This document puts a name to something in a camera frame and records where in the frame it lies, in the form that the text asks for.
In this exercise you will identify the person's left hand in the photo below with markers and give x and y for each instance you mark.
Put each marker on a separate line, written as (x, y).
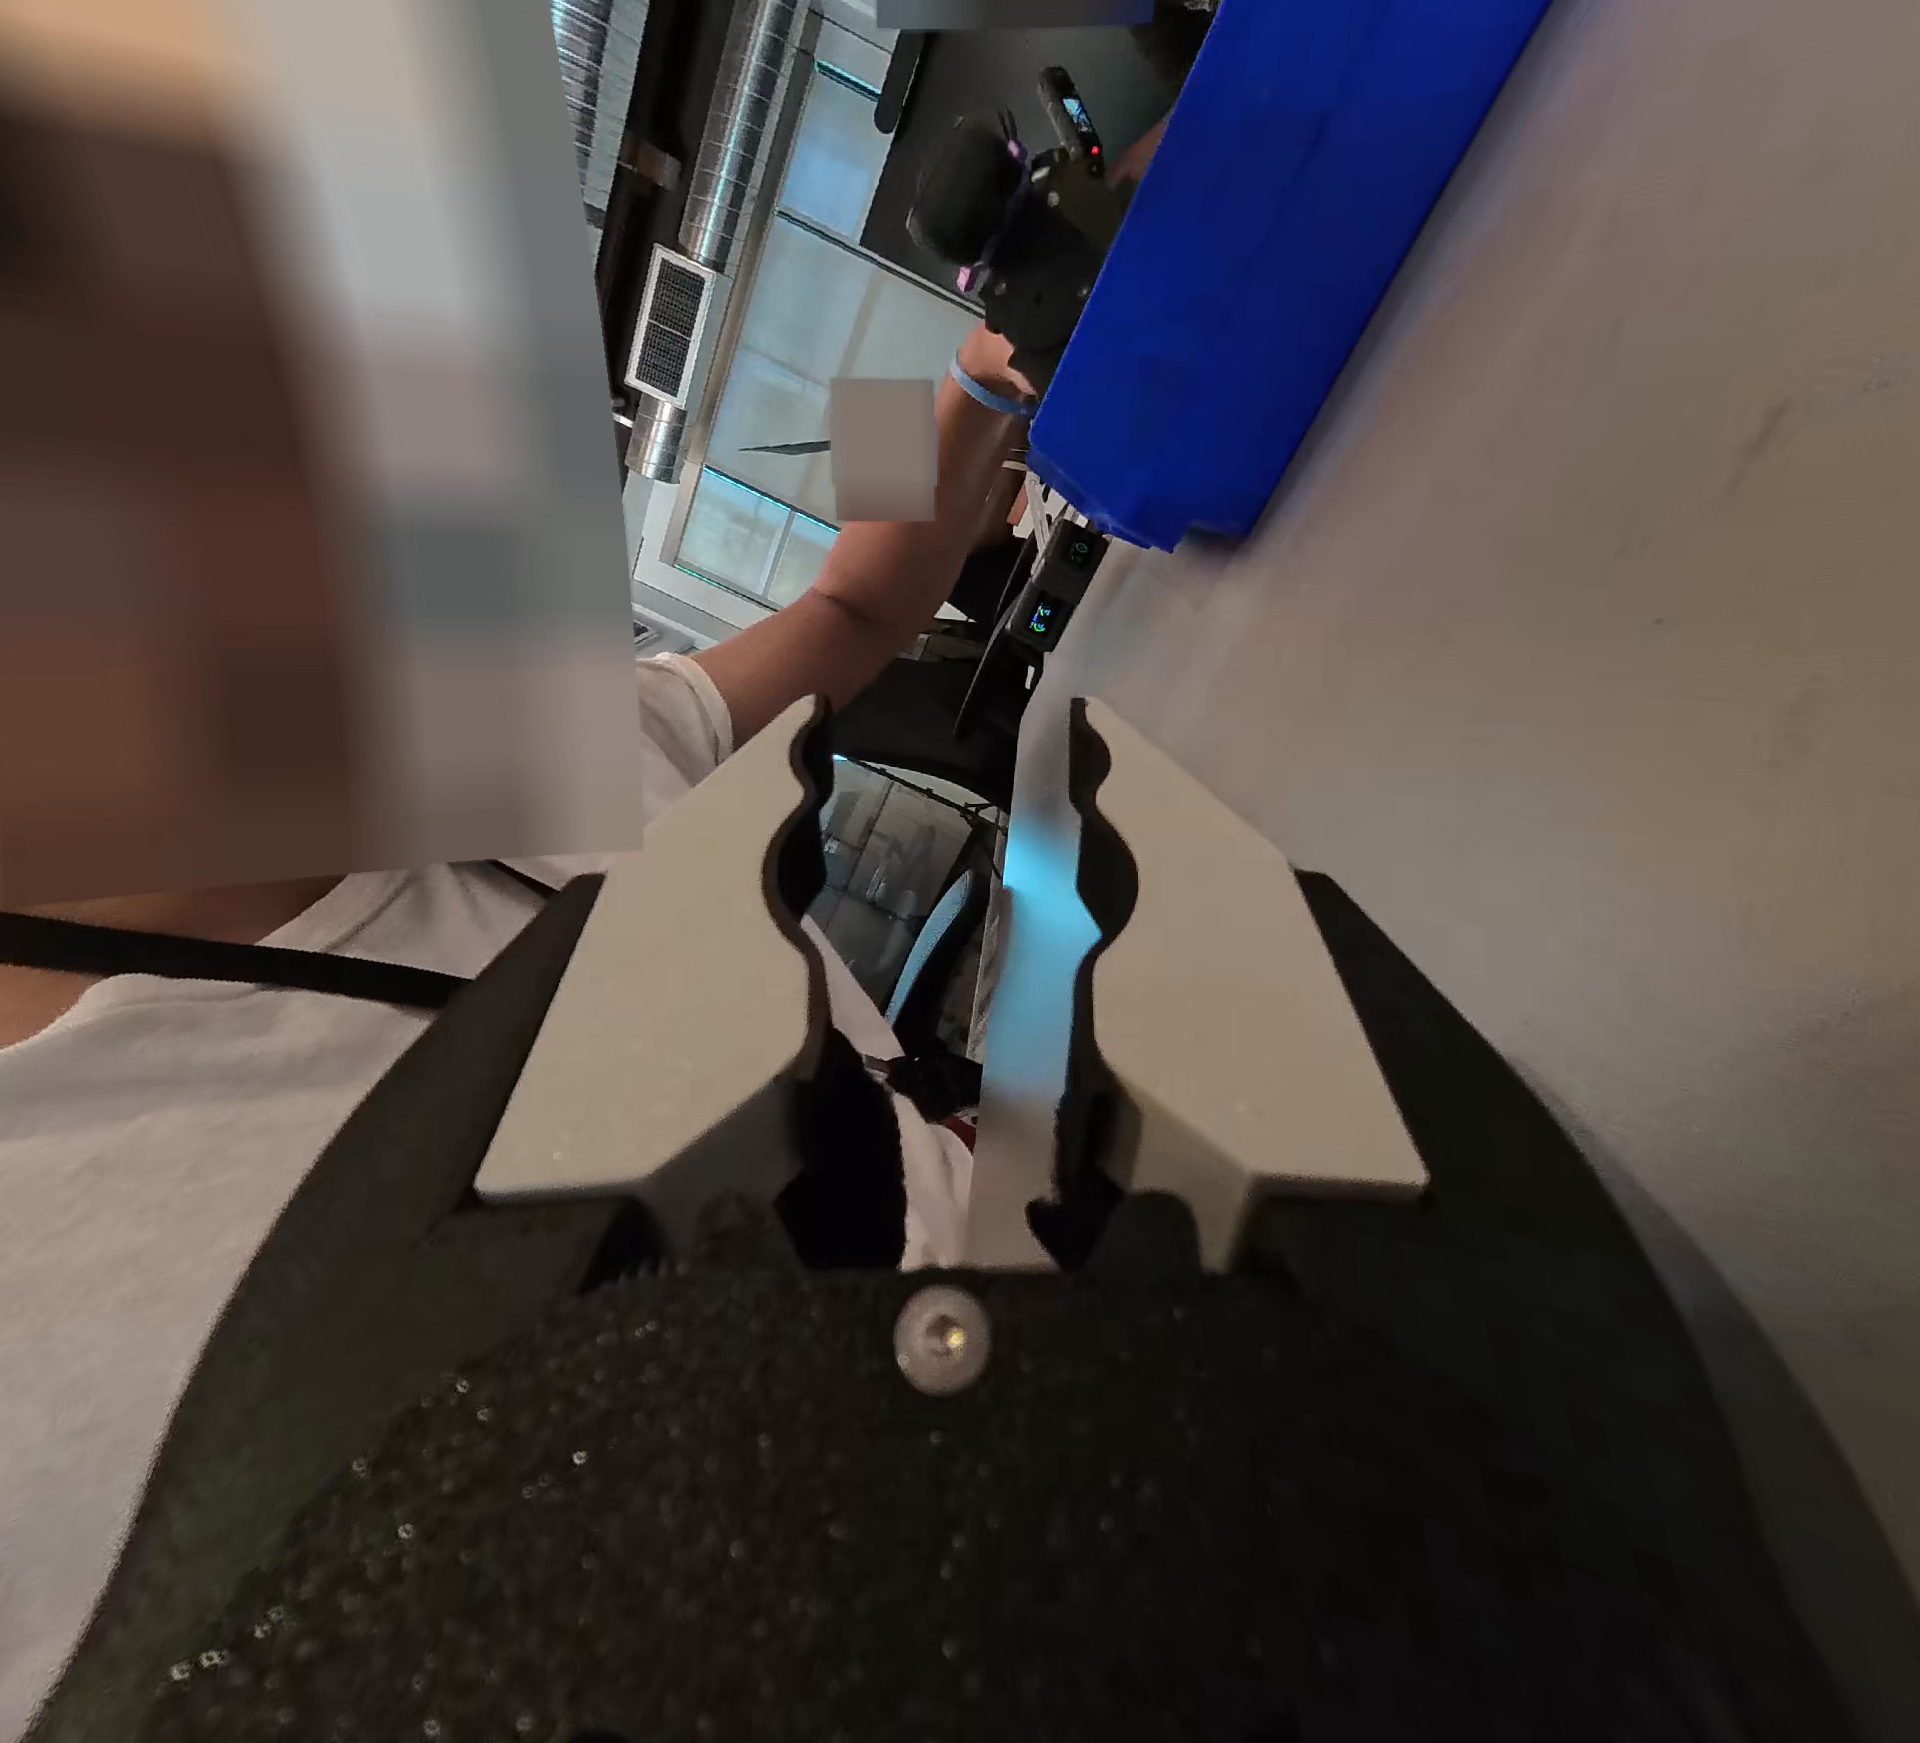
(992, 351)

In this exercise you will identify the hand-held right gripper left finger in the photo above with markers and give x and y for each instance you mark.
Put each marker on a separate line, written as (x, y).
(645, 1023)

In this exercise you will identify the blue wristband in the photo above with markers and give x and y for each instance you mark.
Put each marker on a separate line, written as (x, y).
(983, 389)

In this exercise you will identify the white air vent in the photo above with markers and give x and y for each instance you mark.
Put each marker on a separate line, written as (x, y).
(667, 325)

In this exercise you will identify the person's left forearm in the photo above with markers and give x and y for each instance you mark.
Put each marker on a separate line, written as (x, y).
(885, 542)

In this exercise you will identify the blue plastic bin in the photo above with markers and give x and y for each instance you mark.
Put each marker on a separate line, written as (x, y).
(1275, 197)

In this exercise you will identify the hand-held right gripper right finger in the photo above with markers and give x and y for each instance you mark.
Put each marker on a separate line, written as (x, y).
(1259, 1023)

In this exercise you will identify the black charger with display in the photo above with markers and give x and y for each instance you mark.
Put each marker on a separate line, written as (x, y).
(1039, 614)
(1077, 550)

